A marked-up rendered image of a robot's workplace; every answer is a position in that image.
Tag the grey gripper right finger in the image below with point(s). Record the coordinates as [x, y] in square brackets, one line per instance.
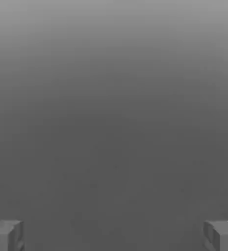
[222, 236]

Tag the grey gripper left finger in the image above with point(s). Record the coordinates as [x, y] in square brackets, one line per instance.
[5, 236]

